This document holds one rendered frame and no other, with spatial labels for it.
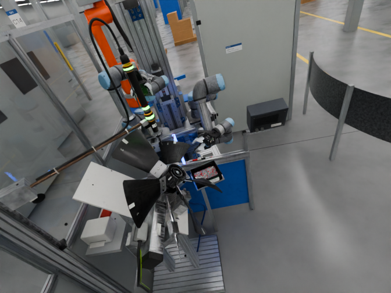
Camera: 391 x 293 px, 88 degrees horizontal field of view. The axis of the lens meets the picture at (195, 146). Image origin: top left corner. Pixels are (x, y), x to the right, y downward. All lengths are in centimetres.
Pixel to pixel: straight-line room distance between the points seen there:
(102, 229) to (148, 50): 139
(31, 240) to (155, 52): 150
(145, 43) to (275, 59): 179
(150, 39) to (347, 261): 242
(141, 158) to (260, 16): 222
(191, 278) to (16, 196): 152
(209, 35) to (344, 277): 269
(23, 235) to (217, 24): 253
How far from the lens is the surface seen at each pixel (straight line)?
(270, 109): 150
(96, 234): 150
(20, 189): 103
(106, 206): 119
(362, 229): 246
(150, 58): 188
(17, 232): 114
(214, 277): 205
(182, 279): 211
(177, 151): 135
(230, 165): 181
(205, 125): 147
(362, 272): 227
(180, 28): 1025
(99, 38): 503
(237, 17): 278
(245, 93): 308
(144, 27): 185
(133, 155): 117
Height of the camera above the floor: 202
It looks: 38 degrees down
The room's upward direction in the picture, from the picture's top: 17 degrees counter-clockwise
